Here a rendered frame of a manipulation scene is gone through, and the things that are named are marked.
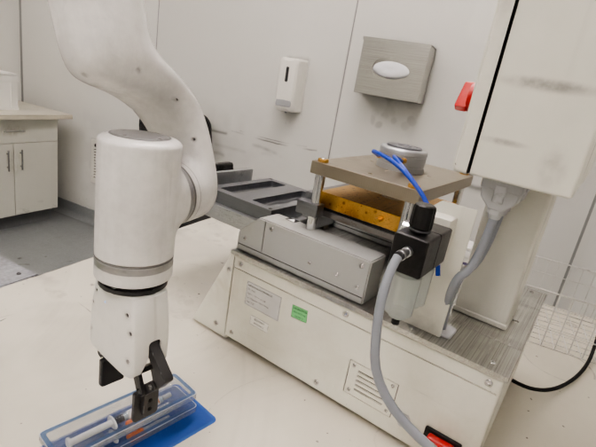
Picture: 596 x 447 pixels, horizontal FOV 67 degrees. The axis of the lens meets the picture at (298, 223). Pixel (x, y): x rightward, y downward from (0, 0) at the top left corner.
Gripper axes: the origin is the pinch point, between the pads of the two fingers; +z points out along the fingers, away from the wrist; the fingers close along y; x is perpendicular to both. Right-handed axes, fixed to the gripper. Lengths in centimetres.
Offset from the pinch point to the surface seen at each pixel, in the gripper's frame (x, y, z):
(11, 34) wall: 95, -326, -35
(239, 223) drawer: 30.5, -15.4, -12.4
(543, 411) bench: 57, 38, 8
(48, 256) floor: 74, -214, 83
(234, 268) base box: 25.0, -9.7, -6.7
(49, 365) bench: -1.4, -19.9, 7.9
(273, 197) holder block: 39.8, -16.4, -16.2
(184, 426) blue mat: 7.1, 2.8, 7.9
